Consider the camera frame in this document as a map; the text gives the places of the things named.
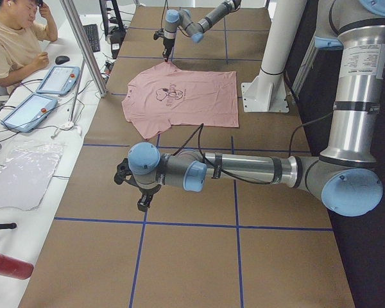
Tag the pink Snoopy t-shirt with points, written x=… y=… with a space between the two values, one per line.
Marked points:
x=164 y=96

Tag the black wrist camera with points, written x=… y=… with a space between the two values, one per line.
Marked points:
x=158 y=34
x=123 y=174

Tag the red cylinder bottle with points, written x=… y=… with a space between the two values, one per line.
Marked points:
x=15 y=268

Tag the aluminium frame post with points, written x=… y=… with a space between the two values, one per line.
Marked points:
x=88 y=56

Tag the clear plastic bag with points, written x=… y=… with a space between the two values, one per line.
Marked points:
x=27 y=172

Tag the black computer mouse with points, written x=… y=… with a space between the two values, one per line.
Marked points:
x=59 y=60

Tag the lower blue teach pendant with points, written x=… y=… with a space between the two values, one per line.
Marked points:
x=29 y=113

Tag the upper blue teach pendant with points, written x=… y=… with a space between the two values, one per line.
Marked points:
x=59 y=80

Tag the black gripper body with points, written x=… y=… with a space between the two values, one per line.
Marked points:
x=146 y=193
x=167 y=43

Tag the seated person beige shirt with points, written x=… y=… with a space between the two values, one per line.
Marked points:
x=23 y=25

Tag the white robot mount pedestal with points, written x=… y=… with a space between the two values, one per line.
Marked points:
x=267 y=92

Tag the blue teach pendant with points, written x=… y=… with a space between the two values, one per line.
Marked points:
x=59 y=80
x=29 y=113

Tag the black keyboard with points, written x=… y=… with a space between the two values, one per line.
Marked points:
x=91 y=31

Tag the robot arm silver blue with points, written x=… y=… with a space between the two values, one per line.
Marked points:
x=175 y=19
x=342 y=176

